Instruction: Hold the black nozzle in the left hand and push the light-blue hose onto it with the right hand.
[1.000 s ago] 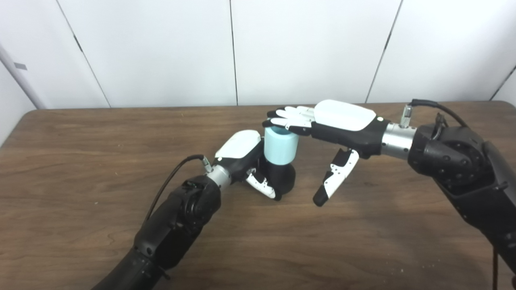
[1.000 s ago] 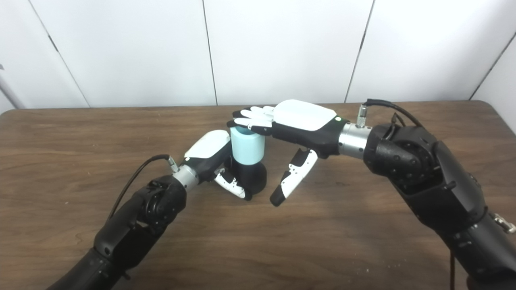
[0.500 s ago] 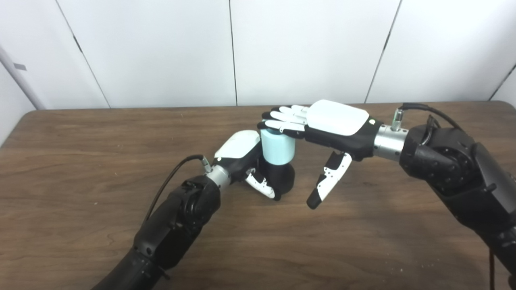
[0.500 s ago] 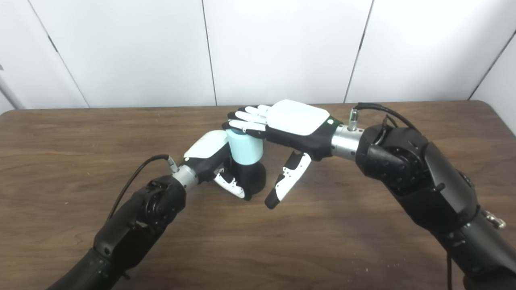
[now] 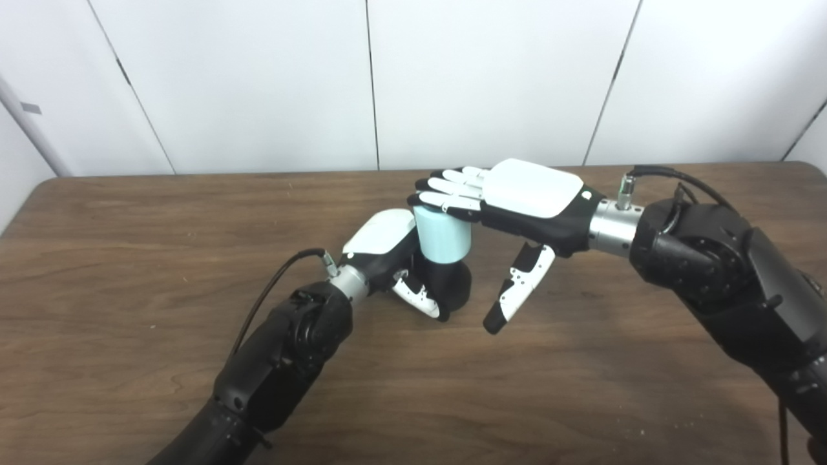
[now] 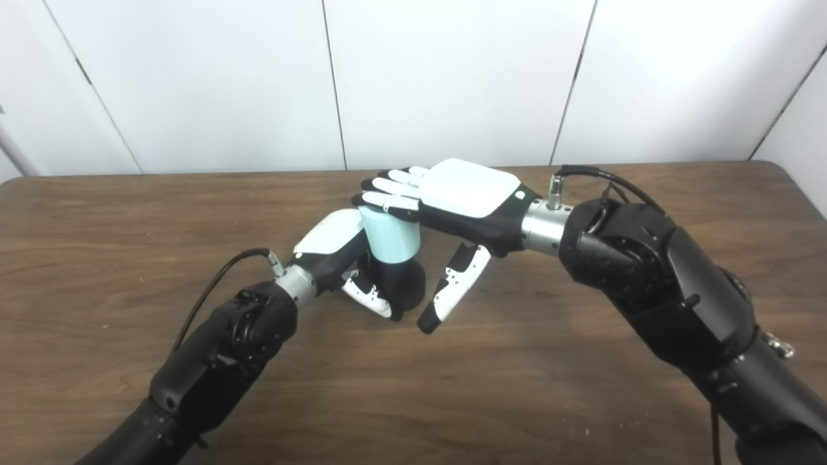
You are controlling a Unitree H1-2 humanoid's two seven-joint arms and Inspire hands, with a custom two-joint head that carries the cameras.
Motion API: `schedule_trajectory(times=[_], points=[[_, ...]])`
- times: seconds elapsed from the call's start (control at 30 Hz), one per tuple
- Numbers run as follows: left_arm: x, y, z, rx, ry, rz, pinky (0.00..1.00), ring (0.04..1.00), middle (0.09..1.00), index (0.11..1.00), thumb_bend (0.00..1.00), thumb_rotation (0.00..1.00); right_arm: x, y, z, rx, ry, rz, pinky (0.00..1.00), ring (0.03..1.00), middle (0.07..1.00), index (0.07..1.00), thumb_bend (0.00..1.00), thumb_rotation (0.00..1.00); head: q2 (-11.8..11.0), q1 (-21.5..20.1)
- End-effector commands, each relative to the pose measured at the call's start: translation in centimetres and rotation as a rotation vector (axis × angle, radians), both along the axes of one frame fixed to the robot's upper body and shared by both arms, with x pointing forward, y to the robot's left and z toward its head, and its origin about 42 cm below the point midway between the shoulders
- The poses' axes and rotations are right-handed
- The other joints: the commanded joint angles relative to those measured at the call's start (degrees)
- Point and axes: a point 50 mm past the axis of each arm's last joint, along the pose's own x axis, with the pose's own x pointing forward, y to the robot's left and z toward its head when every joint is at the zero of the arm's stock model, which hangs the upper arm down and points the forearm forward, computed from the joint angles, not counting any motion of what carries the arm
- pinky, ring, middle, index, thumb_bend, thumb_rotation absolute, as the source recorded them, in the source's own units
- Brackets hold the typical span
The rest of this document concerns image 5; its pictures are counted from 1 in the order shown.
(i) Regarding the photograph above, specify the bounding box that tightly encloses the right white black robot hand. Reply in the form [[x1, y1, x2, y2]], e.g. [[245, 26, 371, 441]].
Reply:
[[407, 158, 605, 335]]

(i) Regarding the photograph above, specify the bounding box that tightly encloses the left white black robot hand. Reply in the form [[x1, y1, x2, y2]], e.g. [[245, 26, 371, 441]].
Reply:
[[341, 209, 450, 322]]

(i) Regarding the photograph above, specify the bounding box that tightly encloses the light-blue hose piece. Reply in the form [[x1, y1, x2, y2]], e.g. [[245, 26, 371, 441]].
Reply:
[[412, 205, 472, 265]]

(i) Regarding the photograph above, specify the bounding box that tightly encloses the black flared nozzle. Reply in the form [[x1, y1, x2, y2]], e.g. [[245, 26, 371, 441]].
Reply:
[[413, 255, 473, 314]]

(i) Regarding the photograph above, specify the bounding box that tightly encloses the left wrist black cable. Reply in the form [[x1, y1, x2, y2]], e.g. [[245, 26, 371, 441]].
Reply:
[[227, 248, 340, 359]]

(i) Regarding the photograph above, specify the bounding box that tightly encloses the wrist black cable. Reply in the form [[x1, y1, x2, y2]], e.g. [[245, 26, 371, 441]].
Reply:
[[227, 248, 340, 359], [617, 165, 740, 214]]

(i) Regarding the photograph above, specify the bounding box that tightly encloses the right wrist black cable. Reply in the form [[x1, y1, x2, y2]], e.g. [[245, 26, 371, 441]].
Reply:
[[617, 165, 740, 214]]

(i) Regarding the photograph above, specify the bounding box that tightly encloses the white corner post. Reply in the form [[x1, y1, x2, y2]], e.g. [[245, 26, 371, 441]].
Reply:
[[0, 74, 73, 178]]

